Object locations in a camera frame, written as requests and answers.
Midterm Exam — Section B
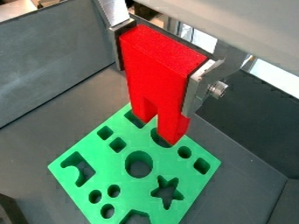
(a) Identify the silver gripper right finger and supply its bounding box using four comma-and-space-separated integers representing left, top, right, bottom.
182, 40, 249, 116

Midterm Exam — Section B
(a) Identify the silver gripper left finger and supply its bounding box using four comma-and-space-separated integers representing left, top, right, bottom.
97, 0, 137, 71

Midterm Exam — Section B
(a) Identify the red double-square peg block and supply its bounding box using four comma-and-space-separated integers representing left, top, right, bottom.
119, 24, 207, 144

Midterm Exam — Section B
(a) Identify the green shape-sorting board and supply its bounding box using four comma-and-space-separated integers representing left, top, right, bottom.
48, 106, 221, 224

